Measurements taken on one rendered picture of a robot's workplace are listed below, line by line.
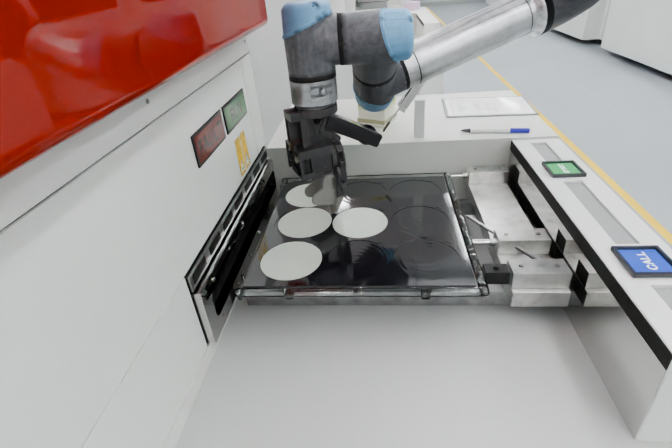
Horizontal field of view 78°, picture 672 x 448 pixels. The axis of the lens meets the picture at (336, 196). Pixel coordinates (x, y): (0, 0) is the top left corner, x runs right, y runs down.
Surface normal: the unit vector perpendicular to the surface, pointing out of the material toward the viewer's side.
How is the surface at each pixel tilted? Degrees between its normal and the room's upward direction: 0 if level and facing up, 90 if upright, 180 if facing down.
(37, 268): 90
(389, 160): 90
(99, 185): 90
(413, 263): 0
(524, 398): 0
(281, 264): 0
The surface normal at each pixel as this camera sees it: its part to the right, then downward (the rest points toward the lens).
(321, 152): 0.41, 0.41
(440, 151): -0.08, 0.49
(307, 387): -0.08, -0.87
